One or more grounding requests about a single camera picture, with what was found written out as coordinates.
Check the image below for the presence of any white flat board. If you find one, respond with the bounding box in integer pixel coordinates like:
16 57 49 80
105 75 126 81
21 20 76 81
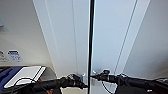
4 65 47 88

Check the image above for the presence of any white wardrobe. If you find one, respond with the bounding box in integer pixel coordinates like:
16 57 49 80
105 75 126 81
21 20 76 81
32 0 152 94

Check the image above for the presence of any silver door handle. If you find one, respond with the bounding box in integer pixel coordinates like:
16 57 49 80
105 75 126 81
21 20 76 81
91 69 98 86
82 73 88 84

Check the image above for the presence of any blue and white wall sign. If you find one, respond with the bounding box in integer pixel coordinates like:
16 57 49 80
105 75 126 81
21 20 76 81
7 49 22 62

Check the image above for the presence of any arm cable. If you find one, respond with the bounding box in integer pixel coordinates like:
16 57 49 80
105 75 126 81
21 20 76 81
12 76 35 92
100 80 114 94

